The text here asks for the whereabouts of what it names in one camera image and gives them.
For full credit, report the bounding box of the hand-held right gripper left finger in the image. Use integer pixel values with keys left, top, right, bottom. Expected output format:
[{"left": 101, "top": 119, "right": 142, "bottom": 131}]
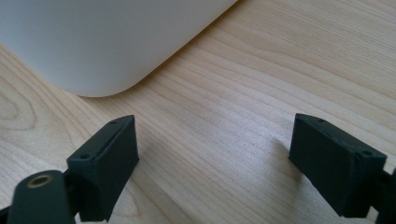
[{"left": 66, "top": 114, "right": 140, "bottom": 223}]

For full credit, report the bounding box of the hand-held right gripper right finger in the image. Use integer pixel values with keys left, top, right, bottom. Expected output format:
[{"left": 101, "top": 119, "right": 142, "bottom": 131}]
[{"left": 288, "top": 113, "right": 388, "bottom": 218}]

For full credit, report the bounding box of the white plastic storage box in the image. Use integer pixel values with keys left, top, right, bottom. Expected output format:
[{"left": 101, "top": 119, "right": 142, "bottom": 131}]
[{"left": 0, "top": 0, "right": 239, "bottom": 98}]

